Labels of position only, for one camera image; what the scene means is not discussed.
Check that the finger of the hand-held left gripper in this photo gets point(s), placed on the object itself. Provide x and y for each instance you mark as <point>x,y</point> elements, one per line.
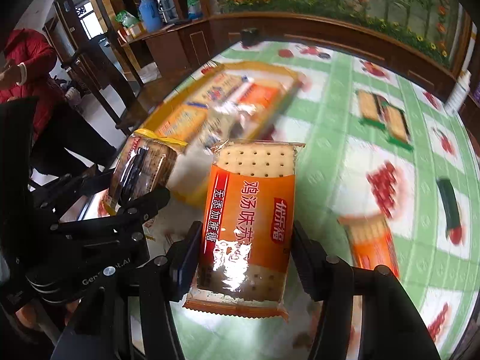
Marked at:
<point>150,200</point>
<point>75,185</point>

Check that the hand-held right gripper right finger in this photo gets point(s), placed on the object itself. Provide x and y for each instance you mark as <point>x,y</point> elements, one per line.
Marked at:
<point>311,266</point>

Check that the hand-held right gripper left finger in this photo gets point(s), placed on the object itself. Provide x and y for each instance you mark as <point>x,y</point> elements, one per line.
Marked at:
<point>185,266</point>

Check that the brown cracker packet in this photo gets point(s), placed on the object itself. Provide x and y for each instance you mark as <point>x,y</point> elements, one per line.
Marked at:
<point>144,168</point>

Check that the yellow cardboard box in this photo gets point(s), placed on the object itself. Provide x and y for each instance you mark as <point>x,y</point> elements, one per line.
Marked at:
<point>195,191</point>

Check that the large orange cracker packet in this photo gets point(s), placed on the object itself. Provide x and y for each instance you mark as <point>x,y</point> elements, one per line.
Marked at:
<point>247,213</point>

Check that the yellow-orange cracker packet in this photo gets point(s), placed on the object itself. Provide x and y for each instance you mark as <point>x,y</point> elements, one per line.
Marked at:
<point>180,120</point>

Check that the dark green packet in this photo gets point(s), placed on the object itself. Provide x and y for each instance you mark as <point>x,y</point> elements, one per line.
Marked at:
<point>449,204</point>

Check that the dark wooden chair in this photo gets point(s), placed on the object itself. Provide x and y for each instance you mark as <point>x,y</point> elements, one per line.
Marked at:
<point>108,82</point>

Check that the wooden side cabinet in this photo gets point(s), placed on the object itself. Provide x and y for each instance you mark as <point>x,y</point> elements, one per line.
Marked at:
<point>172,45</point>

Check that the green and white bag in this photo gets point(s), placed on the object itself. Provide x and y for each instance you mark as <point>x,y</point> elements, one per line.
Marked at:
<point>128,20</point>

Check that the blue thermos jug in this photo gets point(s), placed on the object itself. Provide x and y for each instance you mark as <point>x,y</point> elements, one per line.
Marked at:
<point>149,15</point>

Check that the small black device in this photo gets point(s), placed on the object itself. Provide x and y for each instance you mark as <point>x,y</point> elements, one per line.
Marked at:
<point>250,37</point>

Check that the clear water jug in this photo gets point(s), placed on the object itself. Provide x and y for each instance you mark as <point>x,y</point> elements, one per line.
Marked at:
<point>167,5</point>

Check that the green label bottle pack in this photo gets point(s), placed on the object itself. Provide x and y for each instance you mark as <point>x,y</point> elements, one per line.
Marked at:
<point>194,4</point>

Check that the white spray bottle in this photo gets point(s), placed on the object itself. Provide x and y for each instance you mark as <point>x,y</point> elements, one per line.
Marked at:
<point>459,92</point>

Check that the flower painted glass panel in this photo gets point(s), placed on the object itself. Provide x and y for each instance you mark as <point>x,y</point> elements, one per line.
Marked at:
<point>337,3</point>

